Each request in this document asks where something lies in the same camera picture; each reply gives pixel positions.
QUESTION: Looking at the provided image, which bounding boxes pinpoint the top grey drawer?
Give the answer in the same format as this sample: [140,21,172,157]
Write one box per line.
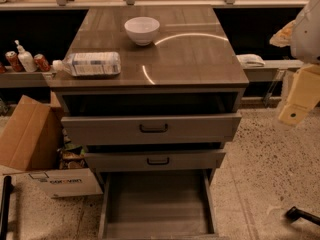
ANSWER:
[62,113,241,145]

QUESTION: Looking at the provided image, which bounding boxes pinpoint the grey low shelf left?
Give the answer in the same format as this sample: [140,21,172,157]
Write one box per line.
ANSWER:
[0,67,56,88]

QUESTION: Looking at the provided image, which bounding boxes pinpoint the black handle lower right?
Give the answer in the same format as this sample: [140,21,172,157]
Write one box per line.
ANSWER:
[285,206,320,226]

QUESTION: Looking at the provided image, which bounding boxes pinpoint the grey low shelf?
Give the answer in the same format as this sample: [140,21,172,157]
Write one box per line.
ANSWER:
[0,67,56,88]
[244,60,303,82]

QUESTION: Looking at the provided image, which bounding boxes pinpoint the snack bags in box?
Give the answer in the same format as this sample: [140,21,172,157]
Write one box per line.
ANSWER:
[58,129,87,170]

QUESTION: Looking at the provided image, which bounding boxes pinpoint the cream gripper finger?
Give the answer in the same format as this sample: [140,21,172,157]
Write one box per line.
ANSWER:
[269,20,295,48]
[278,64,320,126]

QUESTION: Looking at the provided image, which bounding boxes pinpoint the red soda can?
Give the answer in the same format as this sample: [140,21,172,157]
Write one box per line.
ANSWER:
[5,51,24,72]
[34,54,51,72]

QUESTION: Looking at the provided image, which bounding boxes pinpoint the red soda can right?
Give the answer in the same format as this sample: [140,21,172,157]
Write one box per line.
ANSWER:
[34,54,51,72]

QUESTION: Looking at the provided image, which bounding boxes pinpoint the grey low shelf right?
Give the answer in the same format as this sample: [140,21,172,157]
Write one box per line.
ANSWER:
[244,60,303,82]

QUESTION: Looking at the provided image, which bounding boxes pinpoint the red soda can left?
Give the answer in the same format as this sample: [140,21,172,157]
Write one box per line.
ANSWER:
[5,51,24,72]

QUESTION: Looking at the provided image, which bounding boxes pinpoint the bottom grey drawer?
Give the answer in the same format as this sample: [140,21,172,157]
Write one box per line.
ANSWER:
[98,170,218,240]

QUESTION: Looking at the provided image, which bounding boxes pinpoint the white printed cardboard box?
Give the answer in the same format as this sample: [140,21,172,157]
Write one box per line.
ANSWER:
[3,168,103,198]

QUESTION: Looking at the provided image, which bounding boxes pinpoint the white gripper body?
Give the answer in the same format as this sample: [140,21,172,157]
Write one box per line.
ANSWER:
[290,0,320,64]

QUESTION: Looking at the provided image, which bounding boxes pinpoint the folded white cloth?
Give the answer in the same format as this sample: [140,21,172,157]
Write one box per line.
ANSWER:
[237,54,265,68]

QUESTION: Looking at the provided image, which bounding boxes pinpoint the black bar left edge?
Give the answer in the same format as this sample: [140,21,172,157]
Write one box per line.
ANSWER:
[0,176,13,240]

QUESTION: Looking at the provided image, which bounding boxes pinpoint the white pump dispenser bottle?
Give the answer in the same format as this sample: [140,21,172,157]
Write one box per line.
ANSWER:
[15,40,37,72]

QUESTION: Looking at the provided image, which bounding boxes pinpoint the white ceramic bowl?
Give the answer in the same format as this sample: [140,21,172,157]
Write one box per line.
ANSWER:
[124,17,160,46]

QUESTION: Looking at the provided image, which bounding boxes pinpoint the brown cardboard box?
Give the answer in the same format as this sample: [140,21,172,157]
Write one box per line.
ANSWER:
[0,95,63,171]

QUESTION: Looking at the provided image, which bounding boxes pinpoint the clear plastic water bottle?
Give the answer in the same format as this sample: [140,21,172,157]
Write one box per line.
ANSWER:
[52,52,121,77]

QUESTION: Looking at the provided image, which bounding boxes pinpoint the grey drawer cabinet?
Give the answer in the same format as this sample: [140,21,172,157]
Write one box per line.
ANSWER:
[43,5,250,185]

